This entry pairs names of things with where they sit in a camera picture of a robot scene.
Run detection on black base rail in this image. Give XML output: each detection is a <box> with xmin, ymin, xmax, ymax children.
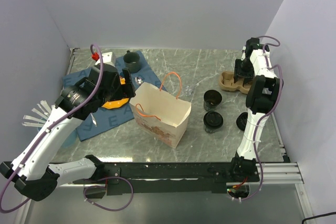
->
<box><xmin>73</xmin><ymin>162</ymin><xmax>260</xmax><ymax>196</ymax></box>

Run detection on yellow dotted plate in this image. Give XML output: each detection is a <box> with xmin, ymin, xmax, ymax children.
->
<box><xmin>101</xmin><ymin>77</ymin><xmax>130</xmax><ymax>110</ymax></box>

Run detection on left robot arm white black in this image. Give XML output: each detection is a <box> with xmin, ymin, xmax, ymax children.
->
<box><xmin>1</xmin><ymin>63</ymin><xmax>135</xmax><ymax>201</ymax></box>

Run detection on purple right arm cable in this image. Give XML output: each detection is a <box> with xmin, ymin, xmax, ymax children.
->
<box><xmin>244</xmin><ymin>35</ymin><xmax>285</xmax><ymax>201</ymax></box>

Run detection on silver spoon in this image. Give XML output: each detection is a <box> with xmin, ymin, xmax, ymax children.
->
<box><xmin>134</xmin><ymin>77</ymin><xmax>143</xmax><ymax>86</ymax></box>

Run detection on cream paper bag orange handles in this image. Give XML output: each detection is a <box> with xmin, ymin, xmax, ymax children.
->
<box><xmin>129</xmin><ymin>82</ymin><xmax>192</xmax><ymax>148</ymax></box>

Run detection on clear plastic cup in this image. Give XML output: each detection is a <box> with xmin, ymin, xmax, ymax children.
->
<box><xmin>182</xmin><ymin>85</ymin><xmax>194</xmax><ymax>97</ymax></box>

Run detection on brown pulp cup carrier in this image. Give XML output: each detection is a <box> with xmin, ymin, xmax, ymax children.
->
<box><xmin>218</xmin><ymin>71</ymin><xmax>252</xmax><ymax>94</ymax></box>

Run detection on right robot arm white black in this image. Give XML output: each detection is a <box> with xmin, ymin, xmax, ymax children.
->
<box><xmin>229</xmin><ymin>35</ymin><xmax>283</xmax><ymax>182</ymax></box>

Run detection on blue alphabet placemat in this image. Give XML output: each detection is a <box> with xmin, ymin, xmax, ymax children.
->
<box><xmin>62</xmin><ymin>51</ymin><xmax>161</xmax><ymax>141</ymax></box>

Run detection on silver fork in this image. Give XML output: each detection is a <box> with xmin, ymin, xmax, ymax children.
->
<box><xmin>90</xmin><ymin>113</ymin><xmax>98</xmax><ymax>127</ymax></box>

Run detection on dark green mug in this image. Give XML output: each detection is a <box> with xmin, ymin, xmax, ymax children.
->
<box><xmin>123</xmin><ymin>50</ymin><xmax>141</xmax><ymax>73</ymax></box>

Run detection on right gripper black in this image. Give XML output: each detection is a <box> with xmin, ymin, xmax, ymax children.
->
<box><xmin>233</xmin><ymin>58</ymin><xmax>254</xmax><ymax>84</ymax></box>

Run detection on black cup lid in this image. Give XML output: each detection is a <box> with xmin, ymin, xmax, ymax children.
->
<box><xmin>236</xmin><ymin>112</ymin><xmax>248</xmax><ymax>131</ymax></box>
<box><xmin>203</xmin><ymin>111</ymin><xmax>224</xmax><ymax>127</ymax></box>

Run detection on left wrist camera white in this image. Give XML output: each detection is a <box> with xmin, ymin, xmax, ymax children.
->
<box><xmin>91</xmin><ymin>52</ymin><xmax>116</xmax><ymax>67</ymax></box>

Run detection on dark takeout cup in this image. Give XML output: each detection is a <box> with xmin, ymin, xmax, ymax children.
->
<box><xmin>204</xmin><ymin>124</ymin><xmax>222</xmax><ymax>134</ymax></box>
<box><xmin>203</xmin><ymin>90</ymin><xmax>222</xmax><ymax>112</ymax></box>

